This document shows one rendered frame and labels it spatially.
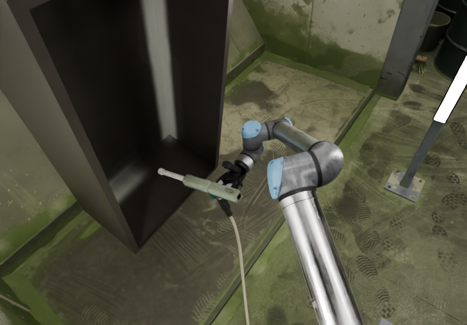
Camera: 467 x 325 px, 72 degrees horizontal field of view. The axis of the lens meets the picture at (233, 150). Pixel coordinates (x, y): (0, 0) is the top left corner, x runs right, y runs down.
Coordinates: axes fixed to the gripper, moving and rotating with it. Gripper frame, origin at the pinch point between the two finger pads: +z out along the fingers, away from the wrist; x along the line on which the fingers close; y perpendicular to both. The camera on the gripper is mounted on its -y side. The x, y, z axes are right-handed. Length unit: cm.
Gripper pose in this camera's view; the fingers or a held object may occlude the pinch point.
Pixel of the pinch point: (217, 194)
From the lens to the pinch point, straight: 144.8
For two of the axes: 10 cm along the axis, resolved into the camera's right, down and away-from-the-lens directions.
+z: -5.2, 6.6, -5.4
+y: 2.5, 7.2, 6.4
